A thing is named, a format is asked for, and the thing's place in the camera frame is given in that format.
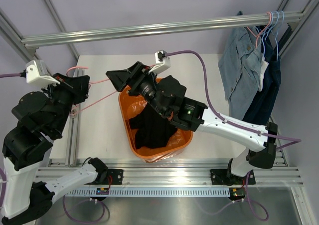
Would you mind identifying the orange plastic basket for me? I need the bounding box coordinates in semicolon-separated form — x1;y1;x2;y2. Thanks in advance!
118;86;193;163

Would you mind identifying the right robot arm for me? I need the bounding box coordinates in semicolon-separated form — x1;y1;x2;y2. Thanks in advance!
106;61;277;186

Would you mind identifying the white slotted cable duct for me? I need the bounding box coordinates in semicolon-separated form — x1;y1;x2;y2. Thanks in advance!
67;187;230;198

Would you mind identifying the black skirt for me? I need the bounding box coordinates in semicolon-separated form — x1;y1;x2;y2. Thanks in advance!
128;75;187;151

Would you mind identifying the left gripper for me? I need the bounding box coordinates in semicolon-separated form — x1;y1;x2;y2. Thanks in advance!
43;72;91;136

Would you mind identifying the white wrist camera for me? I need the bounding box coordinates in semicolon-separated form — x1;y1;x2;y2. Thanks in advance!
25;59;60;89
149;50;171;75

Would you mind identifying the light blue hanger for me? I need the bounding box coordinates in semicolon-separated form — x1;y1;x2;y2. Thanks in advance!
260;11;279;43
271;10;285;61

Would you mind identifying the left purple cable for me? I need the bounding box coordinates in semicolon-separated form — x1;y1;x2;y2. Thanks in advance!
0;71;28;211

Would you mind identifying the pink hanger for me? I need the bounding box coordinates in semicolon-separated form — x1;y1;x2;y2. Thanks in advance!
65;65;158;117
246;11;274;59

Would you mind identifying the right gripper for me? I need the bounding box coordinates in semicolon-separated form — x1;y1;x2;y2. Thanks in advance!
107;62;169;118

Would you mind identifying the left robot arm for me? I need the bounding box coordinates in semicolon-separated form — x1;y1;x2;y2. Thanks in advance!
1;73;108;225

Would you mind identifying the front aluminium frame rail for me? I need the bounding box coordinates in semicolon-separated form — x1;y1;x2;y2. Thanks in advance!
32;158;305;188

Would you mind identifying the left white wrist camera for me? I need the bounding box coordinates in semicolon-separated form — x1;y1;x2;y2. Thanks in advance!
25;59;60;89

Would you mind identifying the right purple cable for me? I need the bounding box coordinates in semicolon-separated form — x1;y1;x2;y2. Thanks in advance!
165;50;302;151

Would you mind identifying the aluminium hanging rail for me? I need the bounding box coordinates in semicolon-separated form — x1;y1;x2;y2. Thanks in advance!
20;9;305;48

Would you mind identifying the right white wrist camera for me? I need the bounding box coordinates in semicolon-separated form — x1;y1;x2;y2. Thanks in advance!
149;50;171;75

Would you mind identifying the white garment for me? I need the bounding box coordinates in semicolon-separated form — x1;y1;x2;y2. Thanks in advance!
258;58;269;92

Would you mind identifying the purple cable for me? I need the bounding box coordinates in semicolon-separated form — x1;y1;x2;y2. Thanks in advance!
165;50;302;151
0;71;28;211

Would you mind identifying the dark blue denim garment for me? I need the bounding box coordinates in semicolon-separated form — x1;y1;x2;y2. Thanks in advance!
243;37;281;125

